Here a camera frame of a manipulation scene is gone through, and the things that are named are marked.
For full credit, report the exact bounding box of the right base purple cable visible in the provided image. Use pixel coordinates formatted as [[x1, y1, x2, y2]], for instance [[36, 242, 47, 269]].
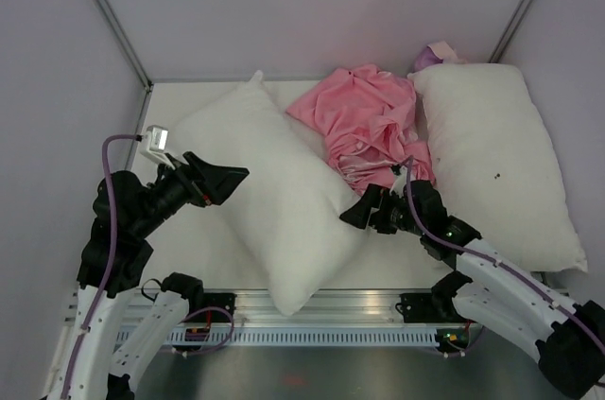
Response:
[[439, 323, 486, 358]]

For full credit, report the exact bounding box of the large white bare pillow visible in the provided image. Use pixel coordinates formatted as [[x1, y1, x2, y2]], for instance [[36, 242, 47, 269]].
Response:
[[409, 63, 588, 272]]

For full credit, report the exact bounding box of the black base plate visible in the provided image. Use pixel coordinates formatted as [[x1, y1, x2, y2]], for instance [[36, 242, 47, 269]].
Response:
[[395, 292, 467, 324], [202, 292, 237, 326]]

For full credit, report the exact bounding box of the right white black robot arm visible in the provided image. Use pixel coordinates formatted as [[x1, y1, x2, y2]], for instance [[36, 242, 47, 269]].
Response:
[[339, 181, 604, 399]]

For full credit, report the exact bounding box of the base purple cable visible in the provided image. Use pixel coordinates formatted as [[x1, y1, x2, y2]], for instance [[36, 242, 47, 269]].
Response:
[[439, 323, 486, 358], [160, 305, 235, 358]]

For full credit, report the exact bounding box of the left aluminium corner post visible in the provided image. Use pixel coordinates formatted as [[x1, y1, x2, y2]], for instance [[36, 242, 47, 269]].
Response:
[[93, 0, 153, 92]]

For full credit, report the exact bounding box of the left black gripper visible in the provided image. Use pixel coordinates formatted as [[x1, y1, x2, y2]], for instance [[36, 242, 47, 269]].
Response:
[[133, 148, 249, 235]]

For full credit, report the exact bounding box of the pink pillowcase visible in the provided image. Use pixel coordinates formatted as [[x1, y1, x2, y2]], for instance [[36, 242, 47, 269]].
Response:
[[286, 64, 435, 195]]

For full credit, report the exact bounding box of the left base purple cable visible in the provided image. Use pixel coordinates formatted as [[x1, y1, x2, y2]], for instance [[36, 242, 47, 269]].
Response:
[[160, 305, 235, 358]]

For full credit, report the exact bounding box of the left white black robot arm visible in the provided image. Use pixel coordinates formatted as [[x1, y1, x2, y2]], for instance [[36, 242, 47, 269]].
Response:
[[47, 151, 250, 399]]

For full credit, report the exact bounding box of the pink purple cloth behind pillow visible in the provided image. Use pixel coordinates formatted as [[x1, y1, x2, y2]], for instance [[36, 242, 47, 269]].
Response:
[[413, 41, 466, 72]]

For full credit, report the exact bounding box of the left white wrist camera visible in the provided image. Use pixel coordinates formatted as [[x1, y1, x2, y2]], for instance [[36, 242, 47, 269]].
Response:
[[138, 125, 172, 166]]

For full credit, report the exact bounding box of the aluminium mounting rail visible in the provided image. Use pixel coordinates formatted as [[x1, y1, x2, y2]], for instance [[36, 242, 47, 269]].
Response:
[[65, 287, 580, 328]]

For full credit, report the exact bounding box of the aluminium corner post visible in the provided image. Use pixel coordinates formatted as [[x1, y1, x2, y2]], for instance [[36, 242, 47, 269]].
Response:
[[93, 0, 153, 92], [490, 0, 568, 59]]

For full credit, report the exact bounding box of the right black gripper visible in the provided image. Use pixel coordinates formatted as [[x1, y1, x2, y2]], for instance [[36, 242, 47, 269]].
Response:
[[339, 183, 425, 236]]

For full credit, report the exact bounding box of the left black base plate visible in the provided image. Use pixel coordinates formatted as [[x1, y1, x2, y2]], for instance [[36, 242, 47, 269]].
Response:
[[202, 292, 237, 326]]

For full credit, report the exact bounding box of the right aluminium corner post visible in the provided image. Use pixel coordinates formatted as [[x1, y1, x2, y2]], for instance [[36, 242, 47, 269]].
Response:
[[490, 0, 568, 59]]

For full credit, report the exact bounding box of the white slotted cable duct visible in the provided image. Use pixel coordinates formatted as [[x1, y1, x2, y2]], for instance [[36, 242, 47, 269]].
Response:
[[112, 328, 445, 347]]

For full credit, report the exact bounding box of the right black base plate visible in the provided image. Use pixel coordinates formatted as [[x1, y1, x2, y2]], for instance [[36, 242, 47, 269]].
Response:
[[395, 292, 467, 324]]

